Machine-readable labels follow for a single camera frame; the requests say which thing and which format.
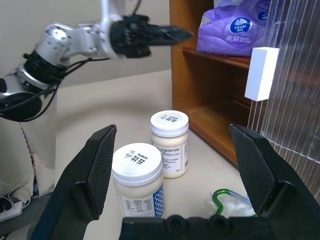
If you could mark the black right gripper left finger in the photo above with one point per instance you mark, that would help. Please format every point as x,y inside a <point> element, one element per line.
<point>82,190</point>

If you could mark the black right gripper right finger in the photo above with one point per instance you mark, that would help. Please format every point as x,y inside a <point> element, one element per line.
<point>270,180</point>

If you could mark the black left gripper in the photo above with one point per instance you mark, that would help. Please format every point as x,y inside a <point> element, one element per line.
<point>127,37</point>

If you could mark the green carabiner clip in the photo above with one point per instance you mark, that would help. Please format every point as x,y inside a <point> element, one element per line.
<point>216,200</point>

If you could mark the white bottle with white lid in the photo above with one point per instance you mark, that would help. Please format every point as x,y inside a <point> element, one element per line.
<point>170,147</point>
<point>137,172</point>

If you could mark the ribbed translucent sliding door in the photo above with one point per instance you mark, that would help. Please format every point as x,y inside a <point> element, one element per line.
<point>295,105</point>

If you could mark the brown wooden cabinet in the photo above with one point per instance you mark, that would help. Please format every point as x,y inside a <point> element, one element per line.
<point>200,82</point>

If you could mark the purple tissue pack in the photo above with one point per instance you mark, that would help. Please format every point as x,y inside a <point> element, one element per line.
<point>225,32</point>

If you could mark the white fabric cover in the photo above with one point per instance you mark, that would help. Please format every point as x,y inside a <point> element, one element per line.
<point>27,160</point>

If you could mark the white power strip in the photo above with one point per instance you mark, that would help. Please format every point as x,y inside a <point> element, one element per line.
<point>11,212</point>

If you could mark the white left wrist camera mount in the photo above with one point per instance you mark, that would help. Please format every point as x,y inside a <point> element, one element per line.
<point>106,37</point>

